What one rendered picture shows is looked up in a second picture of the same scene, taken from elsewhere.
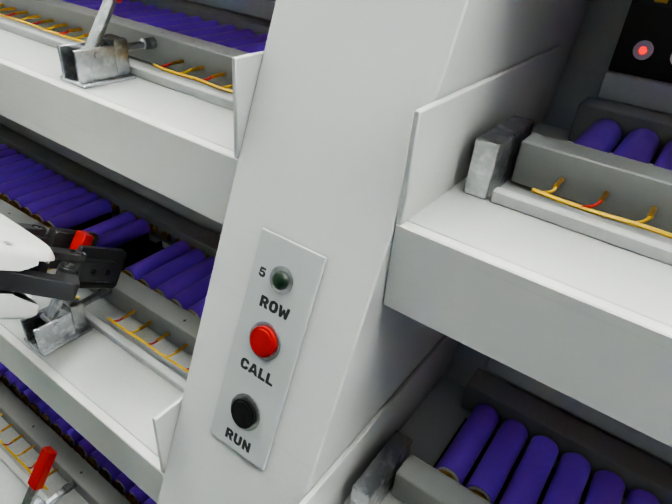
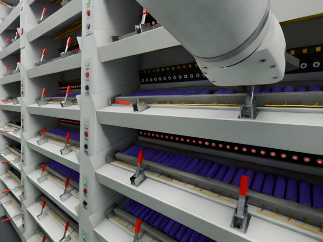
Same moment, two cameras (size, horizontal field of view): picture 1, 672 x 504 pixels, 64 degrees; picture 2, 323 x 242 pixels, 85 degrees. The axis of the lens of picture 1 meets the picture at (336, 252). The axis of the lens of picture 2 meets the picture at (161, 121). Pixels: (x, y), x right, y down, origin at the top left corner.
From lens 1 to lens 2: 38 cm
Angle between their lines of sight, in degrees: 15
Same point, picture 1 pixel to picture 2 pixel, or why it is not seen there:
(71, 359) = (267, 117)
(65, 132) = not seen: hidden behind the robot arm
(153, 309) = (288, 94)
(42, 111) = not seen: hidden behind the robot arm
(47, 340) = (253, 113)
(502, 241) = not seen: outside the picture
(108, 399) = (310, 121)
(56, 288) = (295, 60)
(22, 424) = (204, 180)
